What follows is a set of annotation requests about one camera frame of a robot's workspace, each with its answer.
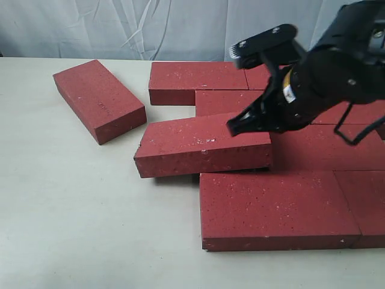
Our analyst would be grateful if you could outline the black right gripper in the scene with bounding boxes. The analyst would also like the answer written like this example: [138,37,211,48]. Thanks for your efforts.
[226,24,384,137]

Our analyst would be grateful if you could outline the red brick with white marks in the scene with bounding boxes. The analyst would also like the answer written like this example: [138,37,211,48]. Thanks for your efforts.
[134,113,273,178]

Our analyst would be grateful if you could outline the light blue backdrop cloth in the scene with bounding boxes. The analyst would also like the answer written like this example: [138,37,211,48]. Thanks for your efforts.
[1,0,343,61]

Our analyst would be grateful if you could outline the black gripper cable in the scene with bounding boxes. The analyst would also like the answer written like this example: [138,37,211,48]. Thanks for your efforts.
[333,101,385,146]

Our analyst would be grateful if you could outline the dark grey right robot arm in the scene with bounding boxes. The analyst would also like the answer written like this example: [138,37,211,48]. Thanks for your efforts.
[227,1,384,136]

